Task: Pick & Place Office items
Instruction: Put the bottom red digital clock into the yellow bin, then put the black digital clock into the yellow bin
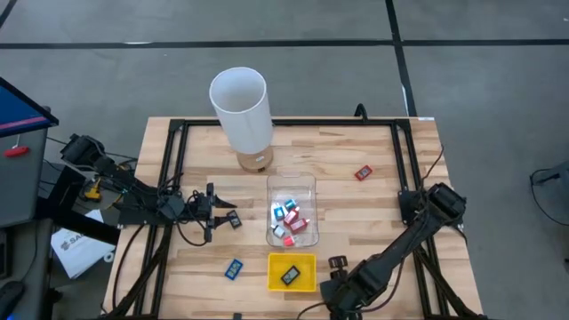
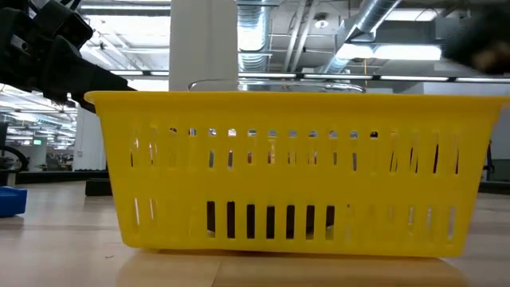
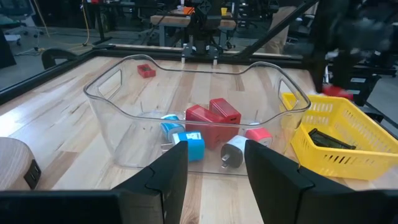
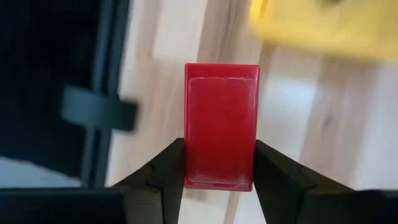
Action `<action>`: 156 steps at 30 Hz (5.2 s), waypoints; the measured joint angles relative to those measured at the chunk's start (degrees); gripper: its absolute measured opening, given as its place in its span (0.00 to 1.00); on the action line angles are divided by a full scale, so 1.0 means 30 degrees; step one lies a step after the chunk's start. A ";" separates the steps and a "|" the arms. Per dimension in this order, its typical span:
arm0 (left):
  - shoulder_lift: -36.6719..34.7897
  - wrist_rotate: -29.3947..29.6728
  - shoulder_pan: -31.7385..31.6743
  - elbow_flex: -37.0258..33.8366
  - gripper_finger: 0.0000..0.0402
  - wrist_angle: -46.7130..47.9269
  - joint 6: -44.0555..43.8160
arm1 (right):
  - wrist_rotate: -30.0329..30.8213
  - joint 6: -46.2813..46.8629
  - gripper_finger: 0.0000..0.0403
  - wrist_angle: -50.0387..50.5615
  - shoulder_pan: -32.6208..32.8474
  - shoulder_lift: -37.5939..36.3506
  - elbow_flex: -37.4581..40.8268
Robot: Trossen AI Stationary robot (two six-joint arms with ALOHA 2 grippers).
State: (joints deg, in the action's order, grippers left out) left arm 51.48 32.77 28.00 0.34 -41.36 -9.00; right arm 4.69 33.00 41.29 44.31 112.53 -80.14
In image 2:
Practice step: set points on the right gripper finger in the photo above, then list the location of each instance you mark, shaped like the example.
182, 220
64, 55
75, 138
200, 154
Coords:
492, 20
470, 45

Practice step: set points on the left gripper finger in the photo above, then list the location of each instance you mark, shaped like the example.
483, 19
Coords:
65, 24
75, 75

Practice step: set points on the black office item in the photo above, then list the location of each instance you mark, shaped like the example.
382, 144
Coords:
250, 221

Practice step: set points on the yellow slotted plastic basket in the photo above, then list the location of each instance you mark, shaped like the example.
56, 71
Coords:
279, 183

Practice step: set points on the narrow white column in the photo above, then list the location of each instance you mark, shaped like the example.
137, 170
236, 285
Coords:
89, 139

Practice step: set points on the black background machine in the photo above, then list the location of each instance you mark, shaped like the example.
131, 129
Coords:
6, 159

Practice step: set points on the black rectangular block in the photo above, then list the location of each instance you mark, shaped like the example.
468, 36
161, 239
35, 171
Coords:
97, 187

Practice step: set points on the black background robot stand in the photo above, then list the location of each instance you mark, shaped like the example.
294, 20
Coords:
489, 159

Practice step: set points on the wide white column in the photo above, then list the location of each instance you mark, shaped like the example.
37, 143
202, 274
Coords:
203, 48

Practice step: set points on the blue plastic tray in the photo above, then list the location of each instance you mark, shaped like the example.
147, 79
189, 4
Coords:
12, 201

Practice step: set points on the round ceiling detector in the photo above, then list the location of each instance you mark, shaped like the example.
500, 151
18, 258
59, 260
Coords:
321, 22

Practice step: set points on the clear plastic bin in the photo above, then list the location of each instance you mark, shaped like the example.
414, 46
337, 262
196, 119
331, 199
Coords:
279, 84

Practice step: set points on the long ceiling light rail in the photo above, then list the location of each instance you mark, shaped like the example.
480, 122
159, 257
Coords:
414, 78
139, 73

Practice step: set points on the silver slanted ventilation duct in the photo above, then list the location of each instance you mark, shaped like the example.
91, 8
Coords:
370, 16

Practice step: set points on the silver ribbed ventilation duct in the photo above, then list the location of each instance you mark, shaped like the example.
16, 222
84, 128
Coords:
253, 36

